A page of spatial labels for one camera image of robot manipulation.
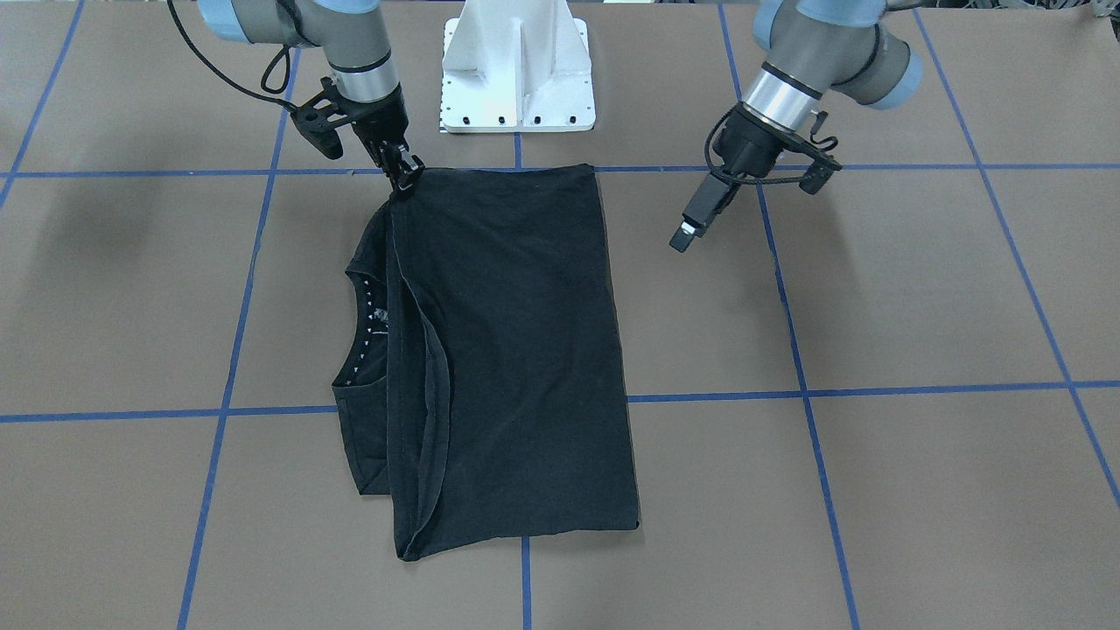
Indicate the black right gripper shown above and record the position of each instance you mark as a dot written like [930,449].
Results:
[381,122]

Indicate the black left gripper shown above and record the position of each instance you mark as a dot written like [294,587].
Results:
[752,144]

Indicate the black graphic t-shirt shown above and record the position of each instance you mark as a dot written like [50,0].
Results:
[484,389]

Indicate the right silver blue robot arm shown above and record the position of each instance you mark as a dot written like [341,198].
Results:
[364,89]

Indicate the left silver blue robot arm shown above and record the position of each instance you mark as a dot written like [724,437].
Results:
[812,48]

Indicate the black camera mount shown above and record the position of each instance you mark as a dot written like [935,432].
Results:
[319,119]
[824,164]

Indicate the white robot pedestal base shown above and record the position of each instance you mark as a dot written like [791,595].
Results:
[516,67]

